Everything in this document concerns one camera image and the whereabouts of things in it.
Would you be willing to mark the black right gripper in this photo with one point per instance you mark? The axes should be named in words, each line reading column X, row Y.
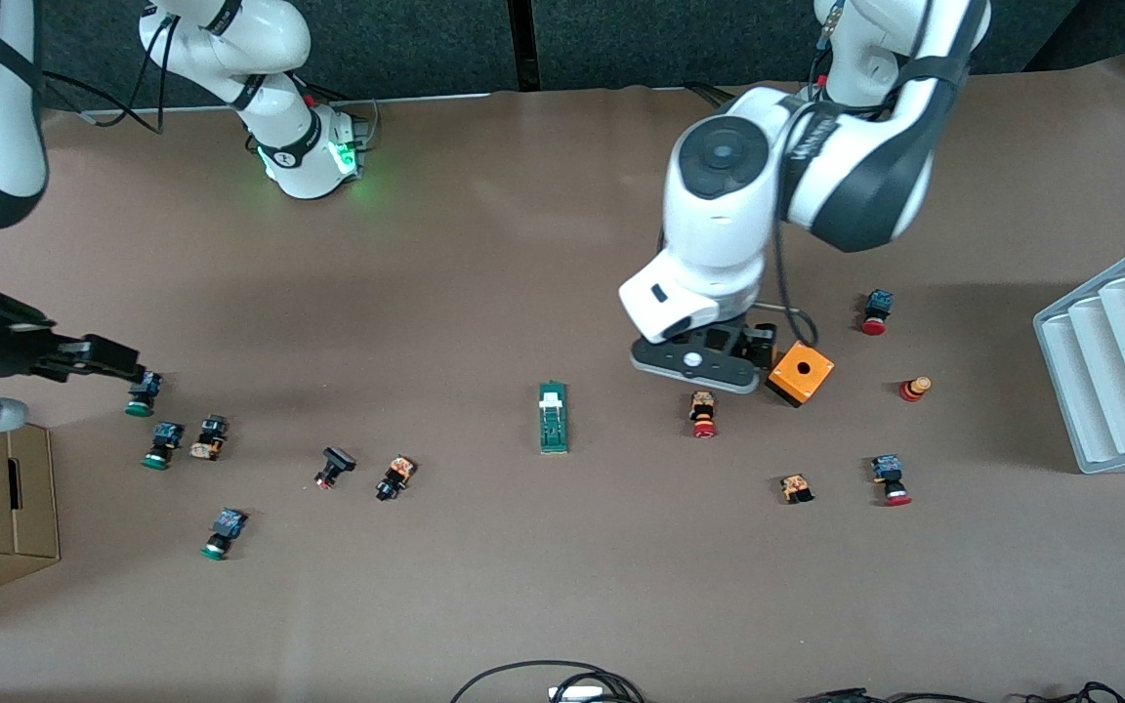
column 8, row 350

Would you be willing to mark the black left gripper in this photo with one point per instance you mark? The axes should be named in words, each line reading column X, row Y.
column 736, row 341

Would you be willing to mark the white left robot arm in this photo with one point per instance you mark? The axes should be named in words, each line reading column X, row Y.
column 719, row 225

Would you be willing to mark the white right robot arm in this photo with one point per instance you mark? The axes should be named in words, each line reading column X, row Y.
column 270, row 44

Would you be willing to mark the green push button blue block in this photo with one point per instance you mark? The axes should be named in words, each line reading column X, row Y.
column 228, row 525
column 165, row 434
column 143, row 395

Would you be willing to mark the red mushroom button orange block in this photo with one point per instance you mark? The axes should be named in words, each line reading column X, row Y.
column 703, row 410

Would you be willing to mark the red push button blue block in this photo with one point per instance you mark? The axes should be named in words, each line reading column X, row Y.
column 888, row 471
column 878, row 303

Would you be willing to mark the black orange contact block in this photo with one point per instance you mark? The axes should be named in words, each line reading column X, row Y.
column 211, row 434

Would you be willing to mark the small orange contact block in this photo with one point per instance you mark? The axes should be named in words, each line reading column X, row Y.
column 796, row 486

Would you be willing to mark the red yellow button head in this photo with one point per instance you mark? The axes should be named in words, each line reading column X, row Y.
column 912, row 391

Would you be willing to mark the black square push button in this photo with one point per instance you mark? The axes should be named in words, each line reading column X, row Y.
column 336, row 461

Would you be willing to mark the black push button orange block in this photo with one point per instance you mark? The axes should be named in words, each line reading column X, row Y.
column 396, row 475

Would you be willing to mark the grey ridged tray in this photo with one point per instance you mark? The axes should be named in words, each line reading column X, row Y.
column 1109, row 391

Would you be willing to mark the black vertical divider strip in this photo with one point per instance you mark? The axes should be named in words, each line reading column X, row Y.
column 523, row 44

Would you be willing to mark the white plug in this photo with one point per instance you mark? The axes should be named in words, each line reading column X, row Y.
column 577, row 694

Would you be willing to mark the orange button enclosure box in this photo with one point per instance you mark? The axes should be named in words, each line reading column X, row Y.
column 812, row 381

